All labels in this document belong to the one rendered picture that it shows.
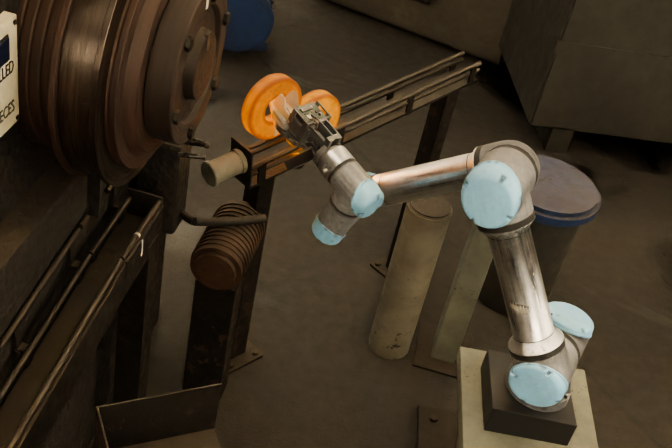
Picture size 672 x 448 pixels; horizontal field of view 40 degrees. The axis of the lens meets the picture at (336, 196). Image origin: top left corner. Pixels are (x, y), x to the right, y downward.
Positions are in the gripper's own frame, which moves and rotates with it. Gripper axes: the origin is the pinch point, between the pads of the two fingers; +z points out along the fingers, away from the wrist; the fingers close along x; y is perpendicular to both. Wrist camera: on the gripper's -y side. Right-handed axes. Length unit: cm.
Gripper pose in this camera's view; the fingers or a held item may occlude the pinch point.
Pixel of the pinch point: (273, 99)
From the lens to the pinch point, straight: 212.2
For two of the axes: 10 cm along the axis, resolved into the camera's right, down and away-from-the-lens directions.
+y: 3.3, -6.2, -7.1
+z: -6.0, -7.2, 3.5
